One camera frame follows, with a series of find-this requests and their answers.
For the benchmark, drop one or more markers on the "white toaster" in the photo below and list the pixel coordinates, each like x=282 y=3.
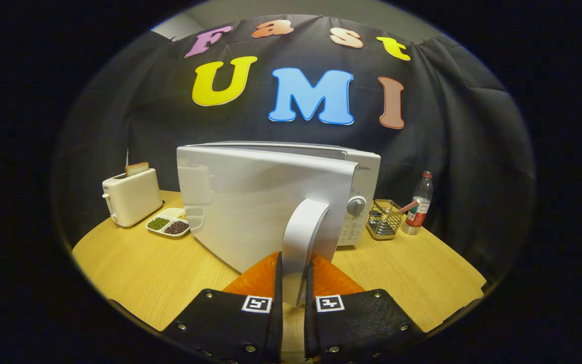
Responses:
x=132 y=197

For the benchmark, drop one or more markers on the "divided white bean dish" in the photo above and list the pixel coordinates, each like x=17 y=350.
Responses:
x=170 y=215

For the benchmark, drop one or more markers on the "white microwave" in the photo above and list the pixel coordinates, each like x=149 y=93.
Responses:
x=250 y=202

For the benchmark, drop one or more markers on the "toast slice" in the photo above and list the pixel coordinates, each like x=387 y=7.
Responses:
x=137 y=169

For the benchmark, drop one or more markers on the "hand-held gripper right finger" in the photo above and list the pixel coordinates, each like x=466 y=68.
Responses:
x=309 y=328

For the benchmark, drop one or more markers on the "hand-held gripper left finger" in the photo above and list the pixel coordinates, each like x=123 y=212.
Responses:
x=277 y=328

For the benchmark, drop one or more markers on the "clear plastic water bottle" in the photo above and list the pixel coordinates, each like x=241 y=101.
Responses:
x=420 y=202

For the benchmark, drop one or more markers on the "red striped straw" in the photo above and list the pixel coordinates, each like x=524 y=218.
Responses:
x=409 y=205

